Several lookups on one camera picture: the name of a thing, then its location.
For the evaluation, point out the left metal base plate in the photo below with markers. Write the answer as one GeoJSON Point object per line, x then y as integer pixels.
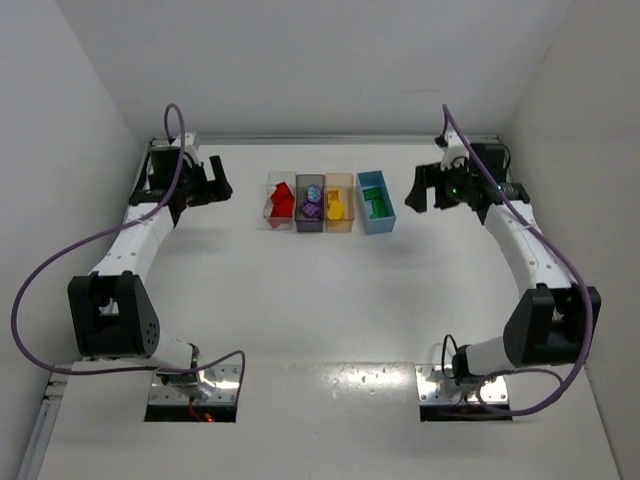
{"type": "Point", "coordinates": [208, 396]}

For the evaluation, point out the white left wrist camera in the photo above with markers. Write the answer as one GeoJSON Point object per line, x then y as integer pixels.
{"type": "Point", "coordinates": [191, 151]}

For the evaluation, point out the yellow striped curved lego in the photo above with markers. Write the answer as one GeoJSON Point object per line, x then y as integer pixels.
{"type": "Point", "coordinates": [333, 195]}

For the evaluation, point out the purple paw print lego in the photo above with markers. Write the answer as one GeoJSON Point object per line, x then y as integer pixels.
{"type": "Point", "coordinates": [314, 193]}

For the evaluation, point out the purple rounded lego plate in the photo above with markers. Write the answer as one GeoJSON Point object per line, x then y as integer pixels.
{"type": "Point", "coordinates": [310, 211]}

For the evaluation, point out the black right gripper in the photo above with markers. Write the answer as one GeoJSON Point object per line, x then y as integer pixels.
{"type": "Point", "coordinates": [432, 185]}

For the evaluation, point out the blue container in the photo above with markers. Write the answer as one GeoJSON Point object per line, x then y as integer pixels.
{"type": "Point", "coordinates": [366, 180]}

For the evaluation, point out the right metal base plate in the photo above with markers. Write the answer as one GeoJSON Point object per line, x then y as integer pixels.
{"type": "Point", "coordinates": [440, 399]}

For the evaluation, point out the yellow lego brick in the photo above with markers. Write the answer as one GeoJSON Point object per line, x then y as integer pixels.
{"type": "Point", "coordinates": [336, 211]}

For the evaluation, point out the red rounded lego brick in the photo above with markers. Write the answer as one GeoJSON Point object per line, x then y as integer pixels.
{"type": "Point", "coordinates": [280, 195]}

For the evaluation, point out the aluminium frame rail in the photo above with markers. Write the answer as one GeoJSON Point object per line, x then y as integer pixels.
{"type": "Point", "coordinates": [202, 140]}

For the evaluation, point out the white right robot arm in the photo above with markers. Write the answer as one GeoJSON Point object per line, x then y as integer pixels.
{"type": "Point", "coordinates": [554, 316]}

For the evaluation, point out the green lego brick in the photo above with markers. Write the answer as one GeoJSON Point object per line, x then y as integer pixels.
{"type": "Point", "coordinates": [377, 210]}

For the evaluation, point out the metal base plate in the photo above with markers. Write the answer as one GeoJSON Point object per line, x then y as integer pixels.
{"type": "Point", "coordinates": [208, 396]}
{"type": "Point", "coordinates": [440, 399]}

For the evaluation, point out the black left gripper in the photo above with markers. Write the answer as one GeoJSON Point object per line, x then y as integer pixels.
{"type": "Point", "coordinates": [204, 184]}

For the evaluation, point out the amber transparent container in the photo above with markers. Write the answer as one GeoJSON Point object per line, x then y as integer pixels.
{"type": "Point", "coordinates": [345, 183]}

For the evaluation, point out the clear transparent container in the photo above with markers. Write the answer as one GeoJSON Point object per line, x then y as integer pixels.
{"type": "Point", "coordinates": [275, 178]}

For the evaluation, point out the grey transparent container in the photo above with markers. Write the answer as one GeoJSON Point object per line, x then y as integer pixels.
{"type": "Point", "coordinates": [303, 181]}

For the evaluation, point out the green lego plate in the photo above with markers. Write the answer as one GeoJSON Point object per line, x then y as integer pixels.
{"type": "Point", "coordinates": [373, 194]}

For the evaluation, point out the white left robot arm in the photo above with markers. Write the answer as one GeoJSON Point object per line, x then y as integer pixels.
{"type": "Point", "coordinates": [112, 313]}

